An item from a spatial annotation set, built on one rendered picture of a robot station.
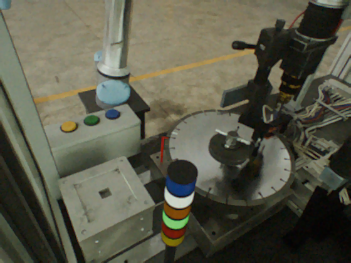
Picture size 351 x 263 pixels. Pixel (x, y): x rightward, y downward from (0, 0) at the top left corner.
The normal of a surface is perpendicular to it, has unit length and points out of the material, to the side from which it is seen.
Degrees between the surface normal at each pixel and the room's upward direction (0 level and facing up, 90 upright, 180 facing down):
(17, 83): 90
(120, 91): 97
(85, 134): 0
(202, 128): 0
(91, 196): 0
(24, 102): 90
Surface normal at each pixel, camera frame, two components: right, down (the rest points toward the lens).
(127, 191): 0.08, -0.74
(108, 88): 0.21, 0.76
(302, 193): -0.84, 0.30
